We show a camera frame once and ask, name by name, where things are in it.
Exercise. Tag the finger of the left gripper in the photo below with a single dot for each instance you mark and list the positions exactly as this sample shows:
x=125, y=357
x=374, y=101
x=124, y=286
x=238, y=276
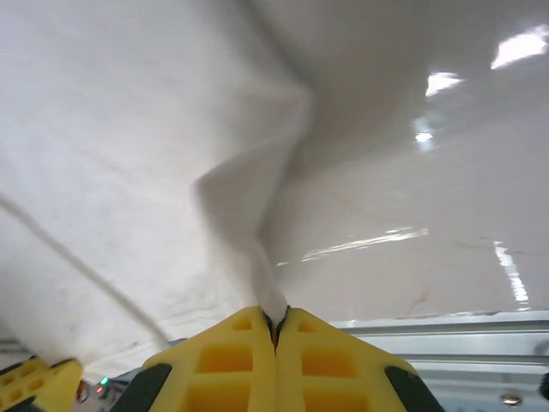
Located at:
x=19, y=386
x=58, y=386

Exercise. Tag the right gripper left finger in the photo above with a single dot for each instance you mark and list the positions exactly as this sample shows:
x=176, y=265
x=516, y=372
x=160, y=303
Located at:
x=223, y=365

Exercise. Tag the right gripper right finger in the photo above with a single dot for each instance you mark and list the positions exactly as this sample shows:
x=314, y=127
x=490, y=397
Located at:
x=334, y=365

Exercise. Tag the white t-shirt with robot print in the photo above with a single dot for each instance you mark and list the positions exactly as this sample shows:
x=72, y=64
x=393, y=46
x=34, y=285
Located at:
x=128, y=129

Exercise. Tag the aluminium frame rail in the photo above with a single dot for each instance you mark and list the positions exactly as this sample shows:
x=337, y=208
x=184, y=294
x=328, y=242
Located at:
x=472, y=343

